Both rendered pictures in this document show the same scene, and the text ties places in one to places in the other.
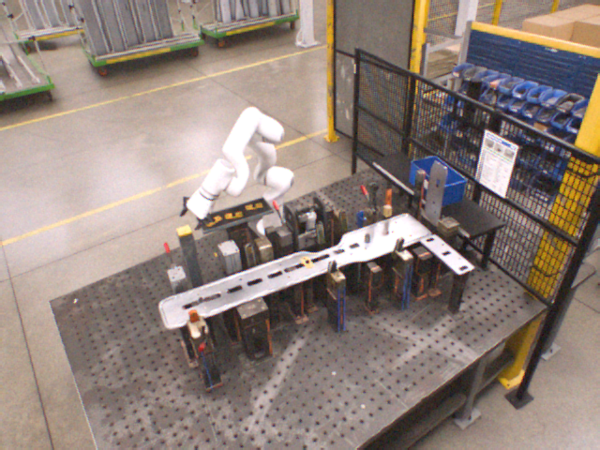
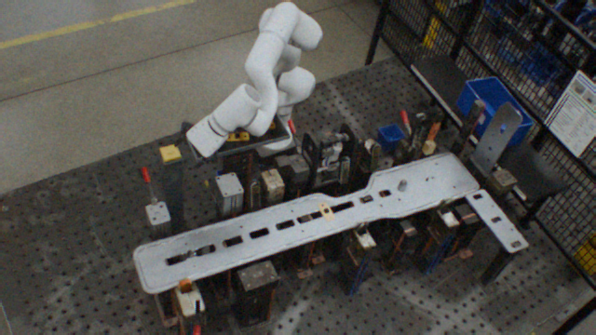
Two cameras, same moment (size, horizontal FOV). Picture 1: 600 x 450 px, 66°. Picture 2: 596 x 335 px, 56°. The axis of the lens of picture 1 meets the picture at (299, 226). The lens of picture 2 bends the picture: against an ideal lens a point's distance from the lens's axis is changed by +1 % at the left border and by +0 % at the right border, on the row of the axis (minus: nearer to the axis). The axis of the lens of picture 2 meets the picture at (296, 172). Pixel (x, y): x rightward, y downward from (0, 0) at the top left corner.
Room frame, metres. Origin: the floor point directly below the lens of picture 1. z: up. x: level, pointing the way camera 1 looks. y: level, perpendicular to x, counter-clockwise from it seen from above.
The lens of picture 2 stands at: (0.45, 0.31, 2.67)
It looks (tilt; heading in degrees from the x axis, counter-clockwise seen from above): 50 degrees down; 351
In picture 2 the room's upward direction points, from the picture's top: 11 degrees clockwise
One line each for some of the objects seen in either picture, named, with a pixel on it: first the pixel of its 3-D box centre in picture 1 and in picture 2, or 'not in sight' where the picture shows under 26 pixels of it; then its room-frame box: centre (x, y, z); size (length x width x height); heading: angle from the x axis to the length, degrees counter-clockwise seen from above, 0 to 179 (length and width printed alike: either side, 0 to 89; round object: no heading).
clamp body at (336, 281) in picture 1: (336, 300); (355, 261); (1.53, -0.15, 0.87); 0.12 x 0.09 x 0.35; 24
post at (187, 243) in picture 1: (193, 267); (173, 193); (1.77, 0.55, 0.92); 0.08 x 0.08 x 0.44; 24
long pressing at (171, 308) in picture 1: (304, 265); (322, 215); (1.65, -0.01, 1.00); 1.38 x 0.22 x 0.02; 114
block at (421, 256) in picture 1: (419, 273); (454, 233); (1.71, -0.60, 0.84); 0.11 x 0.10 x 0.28; 24
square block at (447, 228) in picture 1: (443, 248); (487, 203); (1.85, -0.76, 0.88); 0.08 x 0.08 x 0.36; 24
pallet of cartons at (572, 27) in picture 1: (573, 64); not in sight; (5.53, -3.44, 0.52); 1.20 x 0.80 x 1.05; 119
